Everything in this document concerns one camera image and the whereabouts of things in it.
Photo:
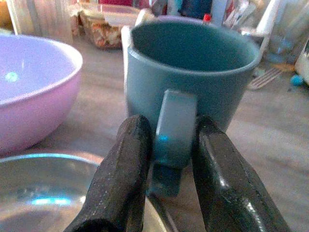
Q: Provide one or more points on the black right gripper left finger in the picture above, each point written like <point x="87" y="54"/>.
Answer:
<point x="116" y="183"/>

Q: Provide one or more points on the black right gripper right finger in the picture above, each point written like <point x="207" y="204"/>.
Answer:
<point x="231" y="188"/>

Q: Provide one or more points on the teal ceramic mug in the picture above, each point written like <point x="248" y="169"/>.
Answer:
<point x="188" y="79"/>

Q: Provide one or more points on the shiny metal bowl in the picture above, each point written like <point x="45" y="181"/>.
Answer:
<point x="43" y="193"/>

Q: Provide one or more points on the white slatted rack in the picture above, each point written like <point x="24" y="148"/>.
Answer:
<point x="265" y="77"/>

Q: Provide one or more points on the pink plastic bowl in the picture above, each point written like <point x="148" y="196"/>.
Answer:
<point x="33" y="89"/>

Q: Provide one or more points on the small blue ball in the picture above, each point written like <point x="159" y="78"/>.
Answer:
<point x="297" y="80"/>

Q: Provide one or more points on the clear plastic food container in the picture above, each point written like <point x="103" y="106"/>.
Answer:
<point x="106" y="26"/>

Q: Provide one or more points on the clear glass jar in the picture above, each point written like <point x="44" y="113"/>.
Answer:
<point x="283" y="36"/>

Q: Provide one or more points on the red capped bottle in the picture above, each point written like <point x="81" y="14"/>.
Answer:
<point x="206" y="18"/>

